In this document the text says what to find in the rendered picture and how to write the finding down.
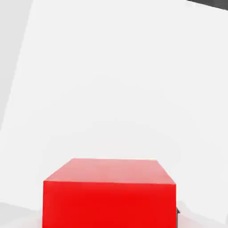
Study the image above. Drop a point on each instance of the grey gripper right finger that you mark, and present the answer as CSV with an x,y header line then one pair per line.
x,y
192,220

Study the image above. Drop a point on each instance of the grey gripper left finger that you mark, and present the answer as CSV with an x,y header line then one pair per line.
x,y
19,218

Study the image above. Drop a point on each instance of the small red cube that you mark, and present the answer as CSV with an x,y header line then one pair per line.
x,y
109,204

